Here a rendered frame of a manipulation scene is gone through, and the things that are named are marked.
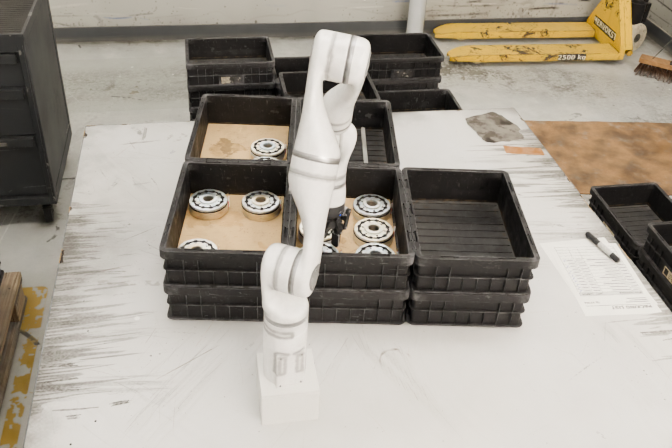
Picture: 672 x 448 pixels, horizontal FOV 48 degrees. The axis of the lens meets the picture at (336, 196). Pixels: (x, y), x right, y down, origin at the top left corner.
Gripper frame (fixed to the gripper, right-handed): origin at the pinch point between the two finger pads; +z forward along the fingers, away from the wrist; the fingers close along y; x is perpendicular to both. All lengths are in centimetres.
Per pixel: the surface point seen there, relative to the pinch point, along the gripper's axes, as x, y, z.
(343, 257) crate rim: -10.2, -5.3, -5.2
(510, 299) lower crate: -39.7, 24.2, 6.4
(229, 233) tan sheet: 24.7, -10.9, 4.4
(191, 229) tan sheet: 32.7, -17.1, 4.4
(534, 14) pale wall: 150, 370, 69
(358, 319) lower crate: -12.8, -0.7, 15.6
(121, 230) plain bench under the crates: 60, -22, 17
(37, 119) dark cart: 163, 4, 32
